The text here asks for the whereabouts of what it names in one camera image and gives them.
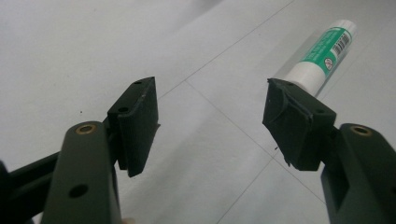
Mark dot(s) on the white green glue stick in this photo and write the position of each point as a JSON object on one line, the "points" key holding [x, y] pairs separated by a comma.
{"points": [[320, 53]]}

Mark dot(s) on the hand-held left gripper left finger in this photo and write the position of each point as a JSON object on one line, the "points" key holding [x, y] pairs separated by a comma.
{"points": [[137, 124]]}

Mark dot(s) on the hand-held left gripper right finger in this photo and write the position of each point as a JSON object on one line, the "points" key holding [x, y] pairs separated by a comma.
{"points": [[295, 130]]}

